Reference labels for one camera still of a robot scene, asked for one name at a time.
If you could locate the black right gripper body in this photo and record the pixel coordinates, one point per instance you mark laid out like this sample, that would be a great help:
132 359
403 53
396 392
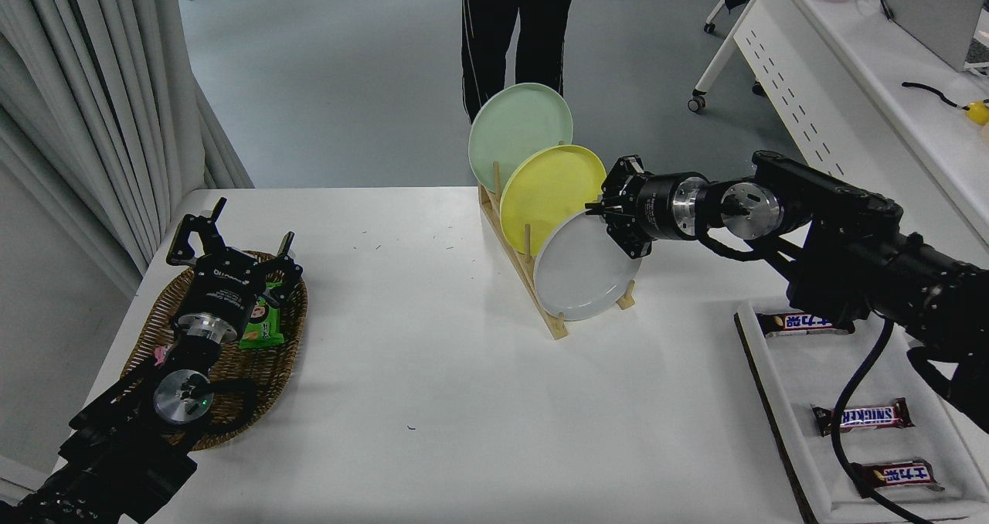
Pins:
655 207

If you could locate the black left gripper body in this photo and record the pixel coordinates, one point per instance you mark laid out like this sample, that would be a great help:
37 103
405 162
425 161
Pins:
224 288

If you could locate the grey plate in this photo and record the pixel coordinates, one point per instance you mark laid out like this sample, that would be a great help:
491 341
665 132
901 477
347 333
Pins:
579 277

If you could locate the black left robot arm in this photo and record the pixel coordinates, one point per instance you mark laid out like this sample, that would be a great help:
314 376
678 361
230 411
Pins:
116 447

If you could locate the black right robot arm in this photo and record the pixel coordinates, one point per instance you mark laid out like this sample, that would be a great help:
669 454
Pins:
850 253

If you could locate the yellow plate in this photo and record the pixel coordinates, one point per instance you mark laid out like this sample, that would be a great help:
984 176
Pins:
545 195

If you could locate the wooden plate rack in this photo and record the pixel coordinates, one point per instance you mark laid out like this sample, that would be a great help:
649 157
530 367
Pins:
556 326

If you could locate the pale green plate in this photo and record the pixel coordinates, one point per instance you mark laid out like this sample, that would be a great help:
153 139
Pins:
510 130

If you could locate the green snack packet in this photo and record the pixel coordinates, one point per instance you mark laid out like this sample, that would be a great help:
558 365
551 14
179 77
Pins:
261 331

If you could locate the brown wicker basket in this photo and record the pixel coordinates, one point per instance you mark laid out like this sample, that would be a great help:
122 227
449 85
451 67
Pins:
270 365

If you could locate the small pink wrapper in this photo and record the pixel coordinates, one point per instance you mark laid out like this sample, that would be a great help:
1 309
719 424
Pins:
161 354

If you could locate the Snickers bar with Chinese print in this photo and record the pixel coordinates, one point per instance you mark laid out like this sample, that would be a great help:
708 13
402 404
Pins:
796 323
904 476

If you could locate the grey curtain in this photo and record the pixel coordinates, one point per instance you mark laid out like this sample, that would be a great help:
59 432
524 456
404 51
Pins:
77 83

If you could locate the white tray with brown edge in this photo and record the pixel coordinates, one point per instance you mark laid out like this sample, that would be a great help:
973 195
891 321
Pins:
803 373

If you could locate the white desk with slotted panel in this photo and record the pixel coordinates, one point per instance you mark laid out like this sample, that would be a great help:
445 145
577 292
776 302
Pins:
850 60

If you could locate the Snickers bar with Latin print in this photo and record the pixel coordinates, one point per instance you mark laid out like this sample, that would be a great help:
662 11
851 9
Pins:
885 416

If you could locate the yellow plug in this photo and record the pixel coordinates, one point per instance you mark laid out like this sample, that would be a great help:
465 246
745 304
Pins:
979 113

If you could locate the grey box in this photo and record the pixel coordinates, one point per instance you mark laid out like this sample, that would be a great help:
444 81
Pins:
935 14

